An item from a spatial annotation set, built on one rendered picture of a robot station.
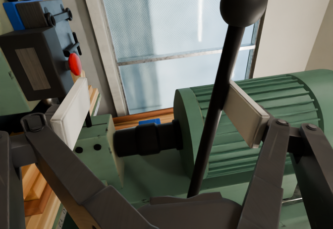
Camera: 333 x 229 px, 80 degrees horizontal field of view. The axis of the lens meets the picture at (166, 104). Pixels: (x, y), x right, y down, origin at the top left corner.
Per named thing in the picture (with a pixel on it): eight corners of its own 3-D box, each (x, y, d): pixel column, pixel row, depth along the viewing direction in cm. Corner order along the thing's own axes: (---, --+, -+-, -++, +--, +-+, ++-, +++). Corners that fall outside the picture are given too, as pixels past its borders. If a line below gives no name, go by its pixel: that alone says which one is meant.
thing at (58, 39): (34, -1, 31) (71, -5, 31) (60, 68, 36) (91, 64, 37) (-24, 5, 19) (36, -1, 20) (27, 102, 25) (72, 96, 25)
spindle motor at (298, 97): (169, 75, 42) (306, 56, 45) (174, 140, 51) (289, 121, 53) (189, 123, 27) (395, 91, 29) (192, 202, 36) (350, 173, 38)
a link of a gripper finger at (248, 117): (261, 116, 14) (271, 116, 14) (224, 78, 20) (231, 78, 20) (249, 149, 15) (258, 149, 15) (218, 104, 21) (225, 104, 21)
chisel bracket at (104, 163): (66, 119, 38) (111, 112, 39) (87, 170, 45) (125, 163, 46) (52, 144, 32) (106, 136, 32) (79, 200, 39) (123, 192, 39)
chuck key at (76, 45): (71, 31, 33) (77, 30, 33) (78, 54, 35) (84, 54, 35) (57, 40, 27) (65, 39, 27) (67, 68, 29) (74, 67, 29)
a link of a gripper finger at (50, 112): (46, 169, 11) (-12, 172, 11) (71, 120, 16) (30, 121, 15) (40, 149, 11) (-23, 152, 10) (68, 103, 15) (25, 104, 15)
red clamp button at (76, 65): (71, 51, 28) (78, 50, 28) (77, 71, 29) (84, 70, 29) (64, 57, 25) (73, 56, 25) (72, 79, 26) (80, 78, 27)
